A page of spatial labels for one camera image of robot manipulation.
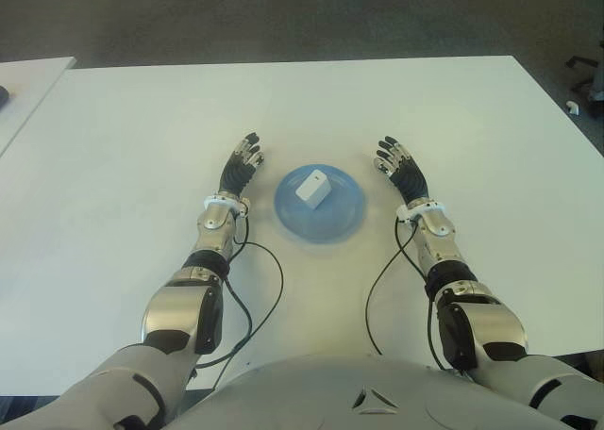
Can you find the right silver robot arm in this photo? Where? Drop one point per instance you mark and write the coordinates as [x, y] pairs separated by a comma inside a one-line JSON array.
[[439, 246]]

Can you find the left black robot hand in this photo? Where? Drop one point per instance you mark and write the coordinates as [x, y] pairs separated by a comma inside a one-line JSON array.
[[238, 173]]

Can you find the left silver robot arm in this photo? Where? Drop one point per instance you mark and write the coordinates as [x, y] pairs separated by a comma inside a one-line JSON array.
[[212, 227]]

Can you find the small white floor object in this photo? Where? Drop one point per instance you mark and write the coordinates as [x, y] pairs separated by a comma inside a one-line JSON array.
[[572, 107]]

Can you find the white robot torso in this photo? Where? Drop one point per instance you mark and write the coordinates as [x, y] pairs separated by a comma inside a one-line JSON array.
[[354, 401]]

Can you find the white cube charger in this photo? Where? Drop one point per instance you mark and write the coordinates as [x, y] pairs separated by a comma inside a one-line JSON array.
[[312, 189]]

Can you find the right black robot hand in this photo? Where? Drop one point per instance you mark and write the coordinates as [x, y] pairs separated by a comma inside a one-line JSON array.
[[410, 180]]

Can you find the black office chair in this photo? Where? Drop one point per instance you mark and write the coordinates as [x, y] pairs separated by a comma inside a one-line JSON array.
[[578, 62]]

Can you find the blue round plate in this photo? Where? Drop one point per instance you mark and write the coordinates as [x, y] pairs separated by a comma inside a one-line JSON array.
[[344, 218]]

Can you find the white side table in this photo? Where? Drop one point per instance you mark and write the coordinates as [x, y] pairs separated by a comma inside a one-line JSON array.
[[28, 81]]

